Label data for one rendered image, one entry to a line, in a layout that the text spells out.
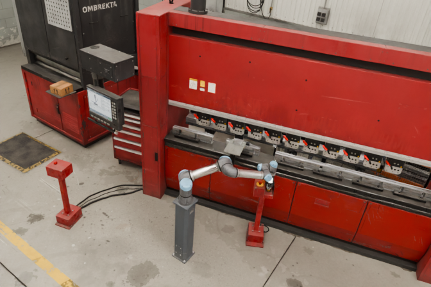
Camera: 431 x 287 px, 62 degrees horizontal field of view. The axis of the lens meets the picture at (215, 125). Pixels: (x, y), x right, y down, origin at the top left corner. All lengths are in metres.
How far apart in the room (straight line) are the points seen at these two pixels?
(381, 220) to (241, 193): 1.50
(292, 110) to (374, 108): 0.75
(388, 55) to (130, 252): 3.16
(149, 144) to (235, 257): 1.58
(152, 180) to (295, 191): 1.72
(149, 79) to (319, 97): 1.72
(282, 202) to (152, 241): 1.51
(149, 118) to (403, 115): 2.53
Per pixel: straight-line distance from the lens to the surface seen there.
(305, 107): 3.64
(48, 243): 4.44
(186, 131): 4.19
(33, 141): 6.04
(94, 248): 4.27
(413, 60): 3.45
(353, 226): 4.28
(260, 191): 3.79
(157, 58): 3.70
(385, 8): 7.31
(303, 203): 4.15
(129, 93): 4.99
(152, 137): 4.16
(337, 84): 3.52
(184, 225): 3.65
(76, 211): 4.52
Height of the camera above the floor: 3.20
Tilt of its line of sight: 31 degrees down
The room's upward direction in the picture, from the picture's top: 5 degrees clockwise
